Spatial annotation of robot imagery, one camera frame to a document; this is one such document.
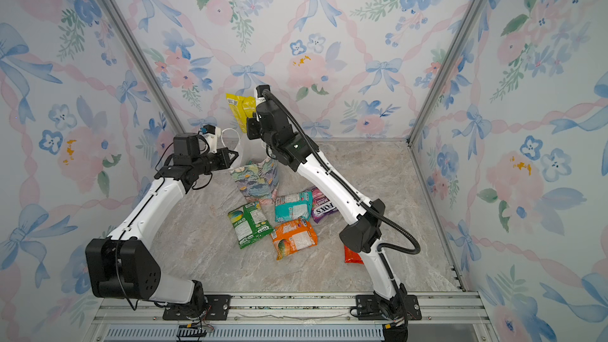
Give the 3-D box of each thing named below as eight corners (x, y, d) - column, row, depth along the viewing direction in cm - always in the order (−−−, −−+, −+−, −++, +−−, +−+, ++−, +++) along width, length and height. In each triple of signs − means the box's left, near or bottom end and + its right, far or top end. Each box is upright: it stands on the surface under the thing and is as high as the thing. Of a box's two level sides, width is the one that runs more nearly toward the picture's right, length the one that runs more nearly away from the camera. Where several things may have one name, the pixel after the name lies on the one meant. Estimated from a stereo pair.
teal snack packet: (274, 222, 94) (273, 217, 91) (277, 195, 101) (276, 191, 98) (312, 222, 94) (312, 218, 91) (312, 196, 102) (312, 191, 98)
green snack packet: (242, 248, 87) (240, 246, 85) (228, 216, 95) (226, 213, 93) (274, 231, 92) (273, 228, 90) (258, 201, 100) (257, 198, 98)
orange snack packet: (277, 260, 85) (277, 257, 83) (269, 231, 92) (268, 228, 89) (319, 244, 89) (319, 241, 86) (308, 218, 96) (308, 214, 93)
